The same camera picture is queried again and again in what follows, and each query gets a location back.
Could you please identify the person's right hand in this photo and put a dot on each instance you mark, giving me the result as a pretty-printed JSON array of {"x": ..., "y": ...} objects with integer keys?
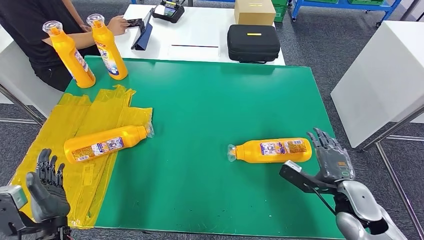
[{"x": 117, "y": 26}]

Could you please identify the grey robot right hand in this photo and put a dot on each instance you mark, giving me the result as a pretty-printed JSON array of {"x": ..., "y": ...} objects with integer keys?
[{"x": 334, "y": 162}]

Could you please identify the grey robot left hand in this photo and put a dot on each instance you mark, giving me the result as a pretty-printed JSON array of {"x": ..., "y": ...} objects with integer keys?
[{"x": 49, "y": 202}]

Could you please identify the person's left hand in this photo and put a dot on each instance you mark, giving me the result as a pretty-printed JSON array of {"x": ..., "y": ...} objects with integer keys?
[{"x": 85, "y": 28}]

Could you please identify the orange detergent bottle clear cap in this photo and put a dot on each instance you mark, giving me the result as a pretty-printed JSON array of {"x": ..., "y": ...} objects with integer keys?
[
  {"x": 106, "y": 144},
  {"x": 275, "y": 154},
  {"x": 109, "y": 49},
  {"x": 73, "y": 63}
]

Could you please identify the person's right forearm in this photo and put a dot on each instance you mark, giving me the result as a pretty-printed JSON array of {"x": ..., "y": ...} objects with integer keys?
[{"x": 81, "y": 39}]

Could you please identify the person's left forearm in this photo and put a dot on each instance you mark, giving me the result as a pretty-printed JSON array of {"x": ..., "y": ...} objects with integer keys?
[{"x": 72, "y": 13}]

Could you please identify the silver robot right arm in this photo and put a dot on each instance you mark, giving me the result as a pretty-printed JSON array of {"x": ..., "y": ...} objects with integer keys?
[{"x": 361, "y": 202}]

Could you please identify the black smartphone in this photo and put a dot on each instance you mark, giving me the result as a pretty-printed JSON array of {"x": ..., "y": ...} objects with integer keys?
[{"x": 135, "y": 22}]

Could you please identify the tablet in blue cover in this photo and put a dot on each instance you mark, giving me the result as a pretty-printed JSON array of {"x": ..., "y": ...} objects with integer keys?
[{"x": 144, "y": 36}]

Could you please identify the yellow plastic sheet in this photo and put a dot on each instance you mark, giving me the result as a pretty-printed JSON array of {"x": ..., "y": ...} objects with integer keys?
[{"x": 89, "y": 185}]

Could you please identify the black handheld controller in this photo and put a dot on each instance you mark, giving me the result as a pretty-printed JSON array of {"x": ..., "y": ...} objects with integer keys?
[{"x": 168, "y": 12}]

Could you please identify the person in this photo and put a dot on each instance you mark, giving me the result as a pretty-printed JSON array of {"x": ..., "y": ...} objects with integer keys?
[{"x": 23, "y": 23}]

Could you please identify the thin dark stick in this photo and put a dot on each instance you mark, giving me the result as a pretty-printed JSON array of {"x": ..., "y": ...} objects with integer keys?
[{"x": 195, "y": 46}]

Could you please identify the long white table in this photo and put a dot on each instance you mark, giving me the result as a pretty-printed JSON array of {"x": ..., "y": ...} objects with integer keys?
[{"x": 198, "y": 30}]

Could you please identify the white side table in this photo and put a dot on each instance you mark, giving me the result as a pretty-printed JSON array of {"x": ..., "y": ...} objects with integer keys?
[{"x": 20, "y": 79}]

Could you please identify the white square table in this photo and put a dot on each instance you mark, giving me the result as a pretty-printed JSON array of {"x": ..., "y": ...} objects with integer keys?
[{"x": 381, "y": 78}]

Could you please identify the green table mat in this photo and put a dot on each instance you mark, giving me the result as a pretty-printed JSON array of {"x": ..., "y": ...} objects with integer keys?
[{"x": 215, "y": 106}]

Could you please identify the black carrying case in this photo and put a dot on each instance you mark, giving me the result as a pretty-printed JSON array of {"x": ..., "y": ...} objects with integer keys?
[{"x": 253, "y": 44}]

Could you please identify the brown cardboard box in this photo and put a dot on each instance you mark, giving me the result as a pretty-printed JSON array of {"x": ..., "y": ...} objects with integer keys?
[{"x": 255, "y": 12}]

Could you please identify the blue metal rack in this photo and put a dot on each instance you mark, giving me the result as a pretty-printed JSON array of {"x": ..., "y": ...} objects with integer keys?
[{"x": 344, "y": 4}]

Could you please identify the green storage crate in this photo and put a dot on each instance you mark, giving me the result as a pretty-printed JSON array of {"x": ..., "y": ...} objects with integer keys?
[{"x": 279, "y": 11}]

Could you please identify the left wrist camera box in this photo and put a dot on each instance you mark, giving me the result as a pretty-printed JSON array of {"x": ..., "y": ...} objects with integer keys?
[{"x": 11, "y": 202}]

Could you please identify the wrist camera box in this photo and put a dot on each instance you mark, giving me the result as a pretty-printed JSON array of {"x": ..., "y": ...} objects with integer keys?
[
  {"x": 11, "y": 202},
  {"x": 298, "y": 175}
]

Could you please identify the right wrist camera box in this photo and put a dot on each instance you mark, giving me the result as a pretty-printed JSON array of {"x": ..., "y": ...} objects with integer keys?
[{"x": 298, "y": 175}]

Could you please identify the grey metal table frame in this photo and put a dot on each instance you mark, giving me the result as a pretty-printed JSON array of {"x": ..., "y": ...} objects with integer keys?
[{"x": 394, "y": 185}]

